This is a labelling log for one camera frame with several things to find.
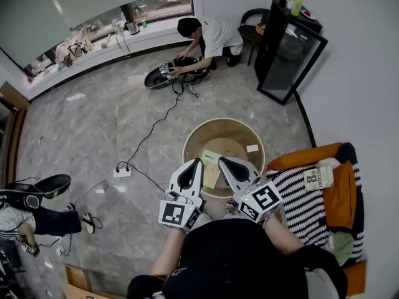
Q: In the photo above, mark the round wooden basket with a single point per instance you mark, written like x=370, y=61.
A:
x=224, y=132

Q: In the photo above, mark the orange cushion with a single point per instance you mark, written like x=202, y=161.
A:
x=341, y=198

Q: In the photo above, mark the plate with red food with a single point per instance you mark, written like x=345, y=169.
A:
x=308, y=14

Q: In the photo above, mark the black case with green trim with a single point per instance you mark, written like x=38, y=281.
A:
x=46, y=187

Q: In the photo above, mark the black chair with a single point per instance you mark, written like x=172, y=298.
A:
x=252, y=23

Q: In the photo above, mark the white power strip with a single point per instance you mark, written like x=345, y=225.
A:
x=122, y=173

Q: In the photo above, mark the black white striped blanket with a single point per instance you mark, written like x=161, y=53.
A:
x=299, y=204

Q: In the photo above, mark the person's left forearm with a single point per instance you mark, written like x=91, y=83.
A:
x=170, y=251

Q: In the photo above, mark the cardboard box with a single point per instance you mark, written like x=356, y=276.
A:
x=78, y=282

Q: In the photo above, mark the pale green cloth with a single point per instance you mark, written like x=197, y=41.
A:
x=343, y=248

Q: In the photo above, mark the grey roller blind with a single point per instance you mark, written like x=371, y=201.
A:
x=62, y=8

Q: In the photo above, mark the black glass-door cabinet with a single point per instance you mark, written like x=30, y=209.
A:
x=286, y=51

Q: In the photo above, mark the white cloth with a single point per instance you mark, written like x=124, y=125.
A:
x=328, y=163

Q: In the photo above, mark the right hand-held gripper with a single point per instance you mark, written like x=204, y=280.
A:
x=260, y=201

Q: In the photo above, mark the person's shoe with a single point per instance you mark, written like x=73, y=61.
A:
x=229, y=207

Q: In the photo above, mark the green drink bottle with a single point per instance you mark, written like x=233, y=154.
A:
x=296, y=5

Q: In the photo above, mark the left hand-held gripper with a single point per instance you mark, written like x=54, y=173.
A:
x=179, y=210

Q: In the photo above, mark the pale green booklet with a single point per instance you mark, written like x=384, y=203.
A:
x=209, y=167

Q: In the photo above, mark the beige handbag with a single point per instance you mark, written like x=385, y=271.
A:
x=74, y=50

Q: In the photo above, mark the small white card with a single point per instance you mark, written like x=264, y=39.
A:
x=252, y=148

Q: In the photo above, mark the steel electric kettle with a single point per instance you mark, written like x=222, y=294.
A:
x=132, y=27

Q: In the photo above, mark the orange seat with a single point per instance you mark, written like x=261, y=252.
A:
x=299, y=157

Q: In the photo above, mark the wooden door frame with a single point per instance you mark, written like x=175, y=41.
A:
x=14, y=129

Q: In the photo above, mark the person's black shirt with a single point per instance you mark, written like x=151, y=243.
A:
x=237, y=260

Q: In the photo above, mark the person's right forearm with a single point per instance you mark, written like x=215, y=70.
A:
x=282, y=235

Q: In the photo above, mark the beige printed book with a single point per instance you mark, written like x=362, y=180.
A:
x=318, y=179

